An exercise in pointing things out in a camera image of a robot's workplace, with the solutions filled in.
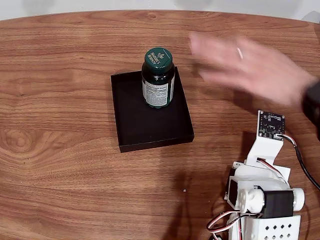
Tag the person's hand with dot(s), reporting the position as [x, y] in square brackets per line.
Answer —
[250, 67]

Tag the dark green pill bottle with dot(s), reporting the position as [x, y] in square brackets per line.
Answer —
[157, 60]

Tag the black camera circuit board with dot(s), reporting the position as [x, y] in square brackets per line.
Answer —
[271, 125]

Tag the shallow black box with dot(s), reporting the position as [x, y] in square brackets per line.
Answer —
[150, 130]

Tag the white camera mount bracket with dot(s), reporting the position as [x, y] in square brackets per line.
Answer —
[265, 150]

